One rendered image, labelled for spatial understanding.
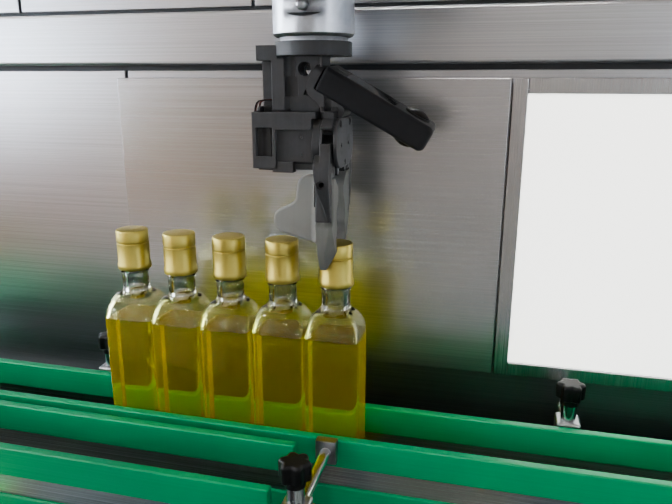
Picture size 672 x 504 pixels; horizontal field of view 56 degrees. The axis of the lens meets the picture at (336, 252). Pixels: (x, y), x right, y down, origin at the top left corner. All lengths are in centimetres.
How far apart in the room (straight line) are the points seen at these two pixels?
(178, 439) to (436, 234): 36
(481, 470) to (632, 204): 32
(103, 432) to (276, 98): 40
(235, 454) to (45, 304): 44
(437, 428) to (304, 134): 35
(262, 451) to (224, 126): 38
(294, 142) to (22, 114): 48
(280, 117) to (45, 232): 49
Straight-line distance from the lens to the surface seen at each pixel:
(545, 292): 76
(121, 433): 75
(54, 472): 71
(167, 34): 82
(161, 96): 82
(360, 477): 69
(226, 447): 70
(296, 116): 59
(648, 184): 74
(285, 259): 64
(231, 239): 65
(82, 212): 94
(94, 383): 87
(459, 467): 66
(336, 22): 59
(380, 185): 74
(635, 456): 75
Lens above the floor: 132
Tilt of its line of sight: 15 degrees down
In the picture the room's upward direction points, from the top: straight up
